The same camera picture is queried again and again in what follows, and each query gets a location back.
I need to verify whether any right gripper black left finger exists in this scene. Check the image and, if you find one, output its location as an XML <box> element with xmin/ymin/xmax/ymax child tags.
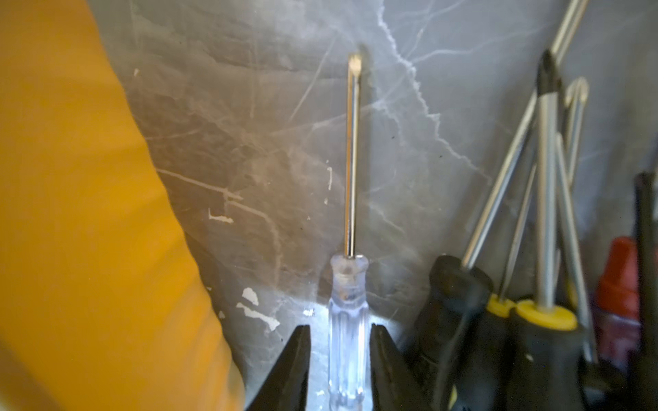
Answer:
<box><xmin>247</xmin><ymin>325</ymin><xmax>311</xmax><ymax>411</ymax></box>

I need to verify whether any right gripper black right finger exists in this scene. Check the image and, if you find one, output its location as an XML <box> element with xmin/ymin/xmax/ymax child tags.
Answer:
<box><xmin>369</xmin><ymin>324</ymin><xmax>431</xmax><ymax>411</ymax></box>

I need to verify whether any small clear handle screwdriver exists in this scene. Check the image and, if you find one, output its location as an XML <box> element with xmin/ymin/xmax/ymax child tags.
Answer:
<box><xmin>328</xmin><ymin>54</ymin><xmax>369</xmax><ymax>410</ymax></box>

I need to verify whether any large black handle screwdriver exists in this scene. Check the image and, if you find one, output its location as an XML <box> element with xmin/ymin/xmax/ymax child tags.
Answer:
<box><xmin>411</xmin><ymin>1</ymin><xmax>587</xmax><ymax>410</ymax></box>

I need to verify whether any black yellow handle screwdriver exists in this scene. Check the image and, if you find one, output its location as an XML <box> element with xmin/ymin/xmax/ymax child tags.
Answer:
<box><xmin>507</xmin><ymin>51</ymin><xmax>584</xmax><ymax>410</ymax></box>

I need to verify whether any yellow plastic storage box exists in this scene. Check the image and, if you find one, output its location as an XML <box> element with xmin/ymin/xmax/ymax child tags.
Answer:
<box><xmin>1</xmin><ymin>1</ymin><xmax>245</xmax><ymax>410</ymax></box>

